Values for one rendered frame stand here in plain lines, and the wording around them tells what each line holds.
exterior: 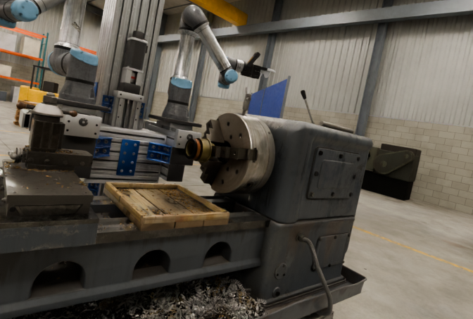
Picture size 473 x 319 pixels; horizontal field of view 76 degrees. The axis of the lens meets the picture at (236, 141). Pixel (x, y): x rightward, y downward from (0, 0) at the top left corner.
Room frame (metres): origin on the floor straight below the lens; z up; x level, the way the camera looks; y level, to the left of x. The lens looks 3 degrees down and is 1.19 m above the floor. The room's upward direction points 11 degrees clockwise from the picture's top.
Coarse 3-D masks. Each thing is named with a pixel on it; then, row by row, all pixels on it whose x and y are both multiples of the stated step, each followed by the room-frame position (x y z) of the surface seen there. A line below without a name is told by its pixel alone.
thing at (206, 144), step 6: (198, 138) 1.08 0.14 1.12; (204, 138) 1.11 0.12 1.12; (186, 144) 1.09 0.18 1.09; (192, 144) 1.09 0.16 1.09; (198, 144) 1.05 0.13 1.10; (204, 144) 1.06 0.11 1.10; (210, 144) 1.07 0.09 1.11; (186, 150) 1.08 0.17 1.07; (192, 150) 1.10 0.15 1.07; (198, 150) 1.04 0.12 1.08; (204, 150) 1.05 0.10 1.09; (210, 150) 1.07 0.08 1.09; (186, 156) 1.07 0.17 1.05; (192, 156) 1.04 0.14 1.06; (198, 156) 1.06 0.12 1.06; (204, 156) 1.06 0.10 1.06; (210, 156) 1.09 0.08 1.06; (204, 162) 1.08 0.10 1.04
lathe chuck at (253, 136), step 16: (224, 128) 1.18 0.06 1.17; (240, 128) 1.10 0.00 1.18; (256, 128) 1.11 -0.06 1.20; (240, 144) 1.09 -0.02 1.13; (256, 144) 1.06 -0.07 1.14; (240, 160) 1.08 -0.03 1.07; (256, 160) 1.06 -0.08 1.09; (224, 176) 1.13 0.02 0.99; (240, 176) 1.06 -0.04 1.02; (256, 176) 1.08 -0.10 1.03; (224, 192) 1.12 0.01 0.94; (240, 192) 1.13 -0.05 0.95
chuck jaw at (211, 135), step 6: (210, 120) 1.19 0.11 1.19; (216, 120) 1.20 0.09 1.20; (210, 126) 1.18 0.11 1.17; (216, 126) 1.18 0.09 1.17; (204, 132) 1.17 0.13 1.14; (210, 132) 1.14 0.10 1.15; (216, 132) 1.16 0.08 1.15; (210, 138) 1.13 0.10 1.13; (216, 138) 1.15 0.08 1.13; (222, 138) 1.17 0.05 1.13; (216, 144) 1.16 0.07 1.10; (222, 144) 1.18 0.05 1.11; (228, 144) 1.19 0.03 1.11
